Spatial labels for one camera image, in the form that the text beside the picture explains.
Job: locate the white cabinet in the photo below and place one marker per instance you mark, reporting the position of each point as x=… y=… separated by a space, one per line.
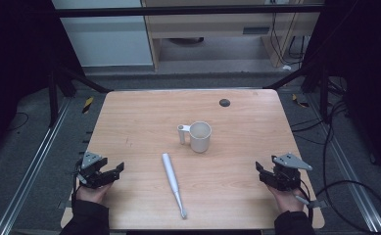
x=106 y=42

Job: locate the aluminium floor rail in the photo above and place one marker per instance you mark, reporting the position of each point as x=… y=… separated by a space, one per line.
x=351 y=169
x=31 y=169

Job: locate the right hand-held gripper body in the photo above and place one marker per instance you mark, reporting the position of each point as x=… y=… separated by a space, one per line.
x=291 y=161

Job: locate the grey tape piece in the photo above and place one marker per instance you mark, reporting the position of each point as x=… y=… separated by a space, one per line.
x=63 y=205
x=318 y=204

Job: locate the person's left hand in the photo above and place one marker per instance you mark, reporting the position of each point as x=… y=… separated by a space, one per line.
x=93 y=194

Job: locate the light wooden desk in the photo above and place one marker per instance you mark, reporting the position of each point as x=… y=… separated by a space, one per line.
x=211 y=26

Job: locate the dark round table grommet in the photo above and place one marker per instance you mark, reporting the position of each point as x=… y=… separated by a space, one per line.
x=224 y=103

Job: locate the white electric toothbrush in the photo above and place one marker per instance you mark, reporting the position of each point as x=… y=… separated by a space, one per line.
x=171 y=176

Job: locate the person's right hand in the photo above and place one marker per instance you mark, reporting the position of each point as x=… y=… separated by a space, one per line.
x=286 y=200

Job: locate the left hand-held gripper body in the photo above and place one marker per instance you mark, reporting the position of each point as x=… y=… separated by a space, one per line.
x=90 y=159

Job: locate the yellow black hazard tape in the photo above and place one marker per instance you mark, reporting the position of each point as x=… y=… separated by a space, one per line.
x=299 y=102
x=87 y=105

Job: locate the black horizontal frame bar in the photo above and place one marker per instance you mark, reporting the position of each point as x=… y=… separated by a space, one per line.
x=178 y=10

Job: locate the black frame strut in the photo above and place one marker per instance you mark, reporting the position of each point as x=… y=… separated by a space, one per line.
x=295 y=75
x=80 y=78

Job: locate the dark curtain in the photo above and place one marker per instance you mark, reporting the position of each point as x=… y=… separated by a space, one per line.
x=371 y=81
x=11 y=65

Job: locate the small white floor object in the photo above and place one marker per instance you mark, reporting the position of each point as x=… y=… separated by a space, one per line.
x=286 y=67

